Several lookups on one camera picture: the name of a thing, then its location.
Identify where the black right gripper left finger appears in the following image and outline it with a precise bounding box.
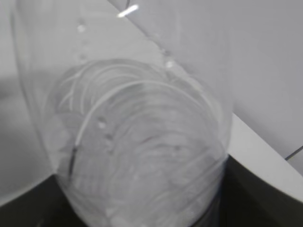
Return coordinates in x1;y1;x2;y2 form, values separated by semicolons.
0;175;80;227

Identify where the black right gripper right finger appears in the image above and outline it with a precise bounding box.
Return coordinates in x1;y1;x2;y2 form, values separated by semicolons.
194;156;303;227

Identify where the clear water bottle red label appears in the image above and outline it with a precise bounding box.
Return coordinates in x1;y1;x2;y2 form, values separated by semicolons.
11;0;232;227

